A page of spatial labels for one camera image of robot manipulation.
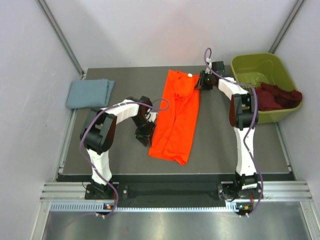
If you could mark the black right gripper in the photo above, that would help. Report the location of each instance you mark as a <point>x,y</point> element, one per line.
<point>200,84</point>

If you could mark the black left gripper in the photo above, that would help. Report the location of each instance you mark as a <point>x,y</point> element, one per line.
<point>144,136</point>

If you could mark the orange t shirt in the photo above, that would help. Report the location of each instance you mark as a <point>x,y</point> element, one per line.
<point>175,127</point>

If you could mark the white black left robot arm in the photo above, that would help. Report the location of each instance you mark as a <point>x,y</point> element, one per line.
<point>98,134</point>

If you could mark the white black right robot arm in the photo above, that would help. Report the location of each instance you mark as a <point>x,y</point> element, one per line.
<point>243,117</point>

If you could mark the green plastic basket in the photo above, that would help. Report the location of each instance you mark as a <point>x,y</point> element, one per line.
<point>257,68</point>

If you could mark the dark red t shirt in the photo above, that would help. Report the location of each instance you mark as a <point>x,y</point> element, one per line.
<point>272,98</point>

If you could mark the folded grey-blue t shirt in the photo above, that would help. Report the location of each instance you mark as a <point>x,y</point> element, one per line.
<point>89,93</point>

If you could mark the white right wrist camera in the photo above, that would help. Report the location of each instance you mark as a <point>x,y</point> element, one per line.
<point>209,66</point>

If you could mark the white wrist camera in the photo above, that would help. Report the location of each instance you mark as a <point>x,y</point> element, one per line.
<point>209,66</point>
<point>151,116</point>

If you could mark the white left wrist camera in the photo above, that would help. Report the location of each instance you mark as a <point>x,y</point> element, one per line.
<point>151,116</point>

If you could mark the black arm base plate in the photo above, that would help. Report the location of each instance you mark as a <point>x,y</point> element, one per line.
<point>132,190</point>

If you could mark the right aluminium corner post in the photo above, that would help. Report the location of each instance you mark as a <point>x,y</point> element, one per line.
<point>293,13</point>

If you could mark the aluminium corner post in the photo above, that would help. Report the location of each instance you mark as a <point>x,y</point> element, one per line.
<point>293,13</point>
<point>60,35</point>

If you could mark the aluminium front frame rail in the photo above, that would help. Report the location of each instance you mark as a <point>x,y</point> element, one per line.
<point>274,191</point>

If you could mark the left aluminium corner post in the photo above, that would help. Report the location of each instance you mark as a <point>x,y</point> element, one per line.
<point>60,35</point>

